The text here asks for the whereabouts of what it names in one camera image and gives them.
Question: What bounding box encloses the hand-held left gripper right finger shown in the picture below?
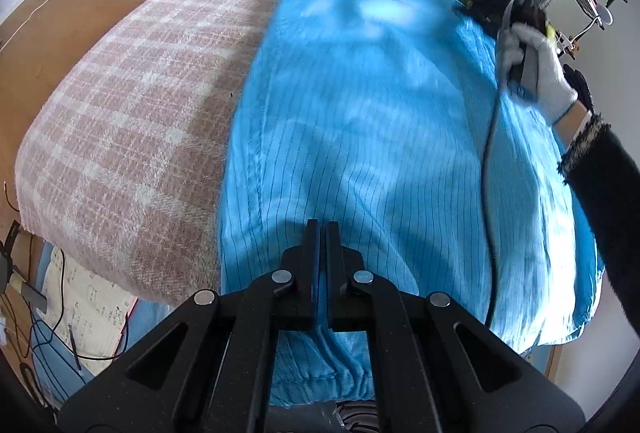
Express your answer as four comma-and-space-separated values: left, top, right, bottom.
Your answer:
325, 222, 587, 433

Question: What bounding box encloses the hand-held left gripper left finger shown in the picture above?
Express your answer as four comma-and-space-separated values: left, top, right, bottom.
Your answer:
57, 219, 326, 433

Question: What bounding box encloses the blue pinstriped garment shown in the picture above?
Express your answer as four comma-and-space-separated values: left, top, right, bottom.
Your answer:
215, 0, 606, 409

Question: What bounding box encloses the person's right forearm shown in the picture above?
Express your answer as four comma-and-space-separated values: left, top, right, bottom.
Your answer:
552, 100, 640, 329

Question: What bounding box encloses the person's right hand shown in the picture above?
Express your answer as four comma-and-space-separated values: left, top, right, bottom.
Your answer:
500, 23, 581, 126

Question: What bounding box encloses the white clip lamp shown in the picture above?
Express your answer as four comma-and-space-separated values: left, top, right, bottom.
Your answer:
567, 0, 617, 46

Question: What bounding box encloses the black white striped cloth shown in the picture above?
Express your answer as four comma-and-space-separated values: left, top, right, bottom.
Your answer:
336, 399, 377, 433

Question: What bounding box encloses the handwritten paper sheet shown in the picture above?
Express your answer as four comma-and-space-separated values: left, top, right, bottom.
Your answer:
35, 248, 138, 374

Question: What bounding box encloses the pink plaid blanket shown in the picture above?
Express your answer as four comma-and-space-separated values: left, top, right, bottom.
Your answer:
15, 0, 401, 304

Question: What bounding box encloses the dark pen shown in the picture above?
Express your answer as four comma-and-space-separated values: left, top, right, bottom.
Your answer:
67, 325, 83, 371

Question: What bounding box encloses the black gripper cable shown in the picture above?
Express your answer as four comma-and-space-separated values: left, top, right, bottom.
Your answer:
481, 0, 526, 329

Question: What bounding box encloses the thin black cable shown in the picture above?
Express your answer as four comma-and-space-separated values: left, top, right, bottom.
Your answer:
20, 248, 133, 394

